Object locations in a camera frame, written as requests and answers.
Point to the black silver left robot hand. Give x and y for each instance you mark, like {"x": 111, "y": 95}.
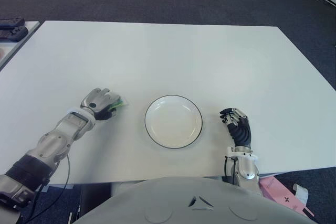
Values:
{"x": 95, "y": 102}

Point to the white plate with black rim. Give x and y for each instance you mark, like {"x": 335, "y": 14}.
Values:
{"x": 173, "y": 121}

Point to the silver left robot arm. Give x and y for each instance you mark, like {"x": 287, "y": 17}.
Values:
{"x": 52, "y": 142}

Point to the grey robot torso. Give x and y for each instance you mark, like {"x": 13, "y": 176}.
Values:
{"x": 197, "y": 203}

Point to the white side table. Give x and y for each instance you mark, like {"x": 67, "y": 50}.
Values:
{"x": 15, "y": 48}

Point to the pink cardboard box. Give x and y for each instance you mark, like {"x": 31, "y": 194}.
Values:
{"x": 275, "y": 190}

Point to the black game controller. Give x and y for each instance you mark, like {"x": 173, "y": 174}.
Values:
{"x": 11, "y": 22}
{"x": 14, "y": 33}

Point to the green toothpaste tube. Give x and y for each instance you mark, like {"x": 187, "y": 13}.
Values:
{"x": 121, "y": 104}

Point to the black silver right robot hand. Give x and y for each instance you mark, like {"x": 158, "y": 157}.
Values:
{"x": 241, "y": 132}

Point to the white paper receipt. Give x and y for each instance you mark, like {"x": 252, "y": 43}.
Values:
{"x": 301, "y": 193}

